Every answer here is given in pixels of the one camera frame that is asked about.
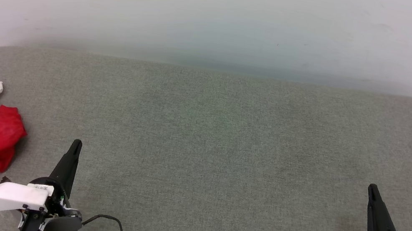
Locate grey fabric sofa seat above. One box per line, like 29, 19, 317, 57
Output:
0, 25, 412, 231

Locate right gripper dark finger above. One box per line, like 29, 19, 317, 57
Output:
360, 183, 405, 231

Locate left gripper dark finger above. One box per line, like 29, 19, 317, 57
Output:
46, 136, 83, 199

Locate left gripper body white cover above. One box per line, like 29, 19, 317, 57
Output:
0, 169, 87, 231

